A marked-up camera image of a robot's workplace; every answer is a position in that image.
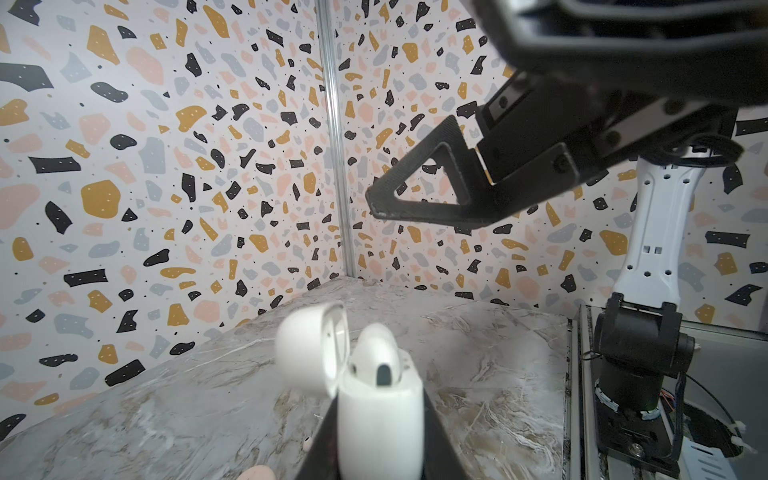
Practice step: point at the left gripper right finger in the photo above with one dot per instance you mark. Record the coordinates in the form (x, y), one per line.
(440, 459)

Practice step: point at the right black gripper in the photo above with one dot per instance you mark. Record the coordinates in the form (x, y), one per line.
(595, 82)

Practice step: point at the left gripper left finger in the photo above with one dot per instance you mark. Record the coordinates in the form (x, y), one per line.
(321, 462)

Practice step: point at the white earbud charging case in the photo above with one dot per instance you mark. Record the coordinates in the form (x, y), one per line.
(380, 429)

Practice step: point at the white earbud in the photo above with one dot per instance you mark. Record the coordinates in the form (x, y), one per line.
(375, 360)

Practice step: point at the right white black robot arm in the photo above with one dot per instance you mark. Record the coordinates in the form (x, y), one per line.
(637, 340)

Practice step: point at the pink earbud charging case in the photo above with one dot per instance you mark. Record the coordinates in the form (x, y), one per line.
(257, 472)

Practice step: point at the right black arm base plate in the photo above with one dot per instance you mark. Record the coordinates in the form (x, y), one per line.
(687, 443)

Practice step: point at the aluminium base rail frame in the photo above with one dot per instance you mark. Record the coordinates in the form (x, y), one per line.
(728, 367)

